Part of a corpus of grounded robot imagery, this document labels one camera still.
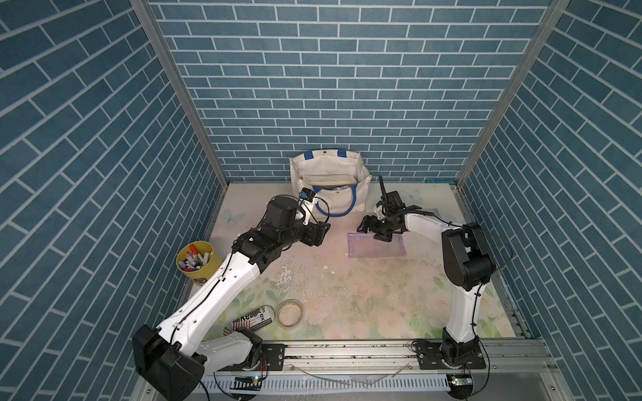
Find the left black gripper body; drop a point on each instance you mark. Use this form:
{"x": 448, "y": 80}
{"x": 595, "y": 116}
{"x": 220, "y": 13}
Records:
{"x": 307, "y": 234}

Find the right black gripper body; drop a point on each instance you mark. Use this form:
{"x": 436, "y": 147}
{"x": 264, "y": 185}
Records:
{"x": 382, "y": 230}

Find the yellow trimmed mesh pouch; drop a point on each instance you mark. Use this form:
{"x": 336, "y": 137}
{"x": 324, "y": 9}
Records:
{"x": 330, "y": 181}

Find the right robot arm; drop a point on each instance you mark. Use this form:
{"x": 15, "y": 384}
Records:
{"x": 466, "y": 255}

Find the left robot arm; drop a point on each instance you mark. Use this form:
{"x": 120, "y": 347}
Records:
{"x": 171, "y": 356}

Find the white canvas tote bag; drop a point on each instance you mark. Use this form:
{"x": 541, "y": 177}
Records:
{"x": 339, "y": 201}

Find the clear tape roll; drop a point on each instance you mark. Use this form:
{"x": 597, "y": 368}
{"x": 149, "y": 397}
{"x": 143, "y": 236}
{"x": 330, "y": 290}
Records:
{"x": 290, "y": 314}

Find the yellow cup with markers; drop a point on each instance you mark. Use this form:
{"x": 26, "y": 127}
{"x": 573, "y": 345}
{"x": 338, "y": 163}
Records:
{"x": 198, "y": 262}

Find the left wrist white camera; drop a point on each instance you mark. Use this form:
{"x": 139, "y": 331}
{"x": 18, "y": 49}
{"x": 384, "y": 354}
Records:
{"x": 308, "y": 201}

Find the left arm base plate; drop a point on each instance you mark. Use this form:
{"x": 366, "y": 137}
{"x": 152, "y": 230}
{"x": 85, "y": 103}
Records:
{"x": 270, "y": 357}

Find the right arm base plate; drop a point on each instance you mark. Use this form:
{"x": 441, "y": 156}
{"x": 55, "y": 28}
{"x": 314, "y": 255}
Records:
{"x": 432, "y": 355}

